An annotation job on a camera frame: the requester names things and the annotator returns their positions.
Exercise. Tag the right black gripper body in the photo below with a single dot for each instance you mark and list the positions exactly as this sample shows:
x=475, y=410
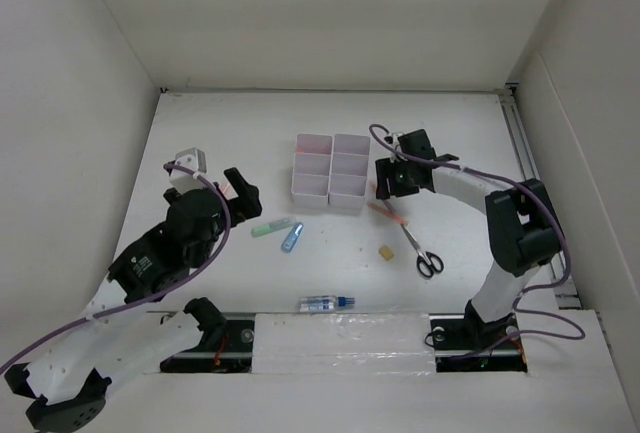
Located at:
x=398, y=172

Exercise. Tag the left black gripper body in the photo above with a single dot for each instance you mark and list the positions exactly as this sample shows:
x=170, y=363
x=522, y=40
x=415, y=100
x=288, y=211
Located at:
x=203, y=253

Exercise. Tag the purple pen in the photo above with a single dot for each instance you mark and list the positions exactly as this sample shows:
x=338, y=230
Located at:
x=386, y=203

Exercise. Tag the red highlighter pen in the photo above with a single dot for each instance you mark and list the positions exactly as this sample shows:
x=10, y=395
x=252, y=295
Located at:
x=314, y=146

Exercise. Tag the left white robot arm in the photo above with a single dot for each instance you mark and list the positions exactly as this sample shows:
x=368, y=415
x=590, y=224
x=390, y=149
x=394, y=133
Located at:
x=70, y=383

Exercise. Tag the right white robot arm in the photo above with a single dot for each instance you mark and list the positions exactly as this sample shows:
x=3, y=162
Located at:
x=523, y=229

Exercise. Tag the green capped correction tape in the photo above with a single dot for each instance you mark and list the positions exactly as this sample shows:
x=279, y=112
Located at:
x=272, y=226

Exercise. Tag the brown orange pen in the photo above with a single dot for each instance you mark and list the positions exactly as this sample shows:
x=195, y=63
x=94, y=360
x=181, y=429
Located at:
x=388, y=213

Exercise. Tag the right white compartment organizer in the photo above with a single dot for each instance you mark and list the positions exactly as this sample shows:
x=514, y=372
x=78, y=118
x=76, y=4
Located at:
x=349, y=171

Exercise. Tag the white compartment organizer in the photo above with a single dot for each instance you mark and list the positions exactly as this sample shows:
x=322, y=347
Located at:
x=310, y=175
x=349, y=171

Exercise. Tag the blue transparent stapler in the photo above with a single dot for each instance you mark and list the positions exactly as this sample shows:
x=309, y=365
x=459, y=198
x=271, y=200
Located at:
x=292, y=238

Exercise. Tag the left white compartment organizer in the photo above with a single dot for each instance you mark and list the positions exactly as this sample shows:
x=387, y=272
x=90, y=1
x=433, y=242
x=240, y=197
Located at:
x=310, y=175

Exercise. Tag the yellow eraser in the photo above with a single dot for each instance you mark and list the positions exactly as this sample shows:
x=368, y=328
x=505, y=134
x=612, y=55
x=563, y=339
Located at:
x=386, y=252

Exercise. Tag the blue capped glue bottle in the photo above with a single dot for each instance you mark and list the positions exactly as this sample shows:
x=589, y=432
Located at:
x=325, y=303

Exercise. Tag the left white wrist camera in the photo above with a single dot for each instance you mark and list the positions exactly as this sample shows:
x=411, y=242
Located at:
x=184, y=170

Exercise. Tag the black handled scissors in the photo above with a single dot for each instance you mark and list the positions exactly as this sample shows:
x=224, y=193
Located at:
x=428, y=264

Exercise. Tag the aluminium rail right side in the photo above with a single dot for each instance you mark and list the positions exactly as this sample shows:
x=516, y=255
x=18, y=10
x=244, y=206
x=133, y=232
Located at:
x=566, y=294

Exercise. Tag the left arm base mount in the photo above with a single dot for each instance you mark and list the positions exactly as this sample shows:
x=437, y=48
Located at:
x=225, y=346

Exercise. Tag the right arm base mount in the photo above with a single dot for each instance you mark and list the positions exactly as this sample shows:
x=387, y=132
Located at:
x=461, y=347

